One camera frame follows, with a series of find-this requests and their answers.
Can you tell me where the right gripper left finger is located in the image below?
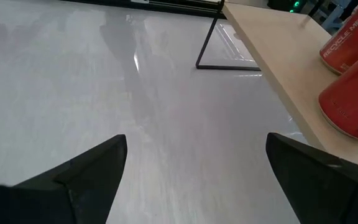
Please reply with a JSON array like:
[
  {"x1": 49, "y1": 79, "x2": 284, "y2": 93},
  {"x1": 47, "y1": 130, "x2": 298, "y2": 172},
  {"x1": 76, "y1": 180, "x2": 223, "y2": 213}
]
[{"x1": 0, "y1": 134, "x2": 128, "y2": 224}]

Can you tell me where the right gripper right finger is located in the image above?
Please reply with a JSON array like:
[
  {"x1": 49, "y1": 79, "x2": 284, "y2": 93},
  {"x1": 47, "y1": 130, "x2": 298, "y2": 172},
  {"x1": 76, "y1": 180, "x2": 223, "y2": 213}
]
[{"x1": 265, "y1": 132, "x2": 358, "y2": 224}]

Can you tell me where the red Coke can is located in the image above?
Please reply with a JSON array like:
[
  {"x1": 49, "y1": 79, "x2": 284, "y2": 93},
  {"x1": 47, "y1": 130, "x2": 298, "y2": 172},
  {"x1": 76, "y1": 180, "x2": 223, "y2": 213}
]
[{"x1": 318, "y1": 46, "x2": 358, "y2": 141}]

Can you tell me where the red Fanta can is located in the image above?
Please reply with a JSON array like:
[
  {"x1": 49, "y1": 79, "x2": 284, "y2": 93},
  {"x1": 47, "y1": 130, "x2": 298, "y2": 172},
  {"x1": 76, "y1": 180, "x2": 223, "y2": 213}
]
[{"x1": 319, "y1": 0, "x2": 358, "y2": 76}]

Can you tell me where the white tabletop sheet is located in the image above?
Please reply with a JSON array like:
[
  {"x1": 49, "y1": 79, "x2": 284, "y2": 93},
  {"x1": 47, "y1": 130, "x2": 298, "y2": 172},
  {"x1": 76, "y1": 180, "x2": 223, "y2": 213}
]
[{"x1": 0, "y1": 0, "x2": 310, "y2": 224}]

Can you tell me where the wooden shelf with black frame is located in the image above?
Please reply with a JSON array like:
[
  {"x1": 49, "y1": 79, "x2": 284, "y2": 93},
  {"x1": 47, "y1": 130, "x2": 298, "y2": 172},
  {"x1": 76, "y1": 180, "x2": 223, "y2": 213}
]
[{"x1": 195, "y1": 0, "x2": 358, "y2": 170}]

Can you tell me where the black aluminium table frame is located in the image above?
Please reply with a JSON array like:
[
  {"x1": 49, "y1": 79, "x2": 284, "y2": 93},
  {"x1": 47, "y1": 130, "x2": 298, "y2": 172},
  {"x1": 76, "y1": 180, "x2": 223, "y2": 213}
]
[{"x1": 59, "y1": 0, "x2": 226, "y2": 19}]

